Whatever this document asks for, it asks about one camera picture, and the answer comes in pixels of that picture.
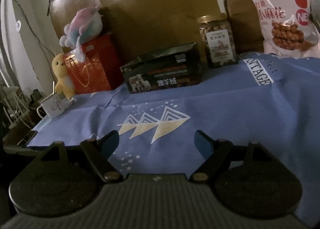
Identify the white enamel mug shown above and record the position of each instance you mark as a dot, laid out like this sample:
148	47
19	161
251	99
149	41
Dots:
52	105

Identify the pastel unicorn plush toy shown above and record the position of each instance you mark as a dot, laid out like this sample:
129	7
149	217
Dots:
84	27

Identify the pink fried twist snack bag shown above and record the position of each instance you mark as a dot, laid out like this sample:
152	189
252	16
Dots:
287	28

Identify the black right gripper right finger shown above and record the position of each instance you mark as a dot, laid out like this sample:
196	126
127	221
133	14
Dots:
217	158

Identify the blue patterned tablecloth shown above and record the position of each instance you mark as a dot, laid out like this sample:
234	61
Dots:
264	98

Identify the black storage box with sheep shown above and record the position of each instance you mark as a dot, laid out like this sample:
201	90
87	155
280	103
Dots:
164	69

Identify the large brown cardboard sheet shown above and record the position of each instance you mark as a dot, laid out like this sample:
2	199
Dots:
141	26

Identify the red gift bag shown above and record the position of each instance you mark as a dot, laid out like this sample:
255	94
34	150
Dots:
101	69

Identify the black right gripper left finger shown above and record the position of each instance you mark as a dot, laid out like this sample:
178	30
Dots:
98	152

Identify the brown wooden chair back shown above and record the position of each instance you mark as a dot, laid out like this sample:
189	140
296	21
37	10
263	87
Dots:
243	18

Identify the yellow duck plush toy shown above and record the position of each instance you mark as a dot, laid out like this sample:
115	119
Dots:
64	83

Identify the glass jar with gold lid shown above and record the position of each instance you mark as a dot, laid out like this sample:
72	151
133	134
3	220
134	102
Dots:
216	34

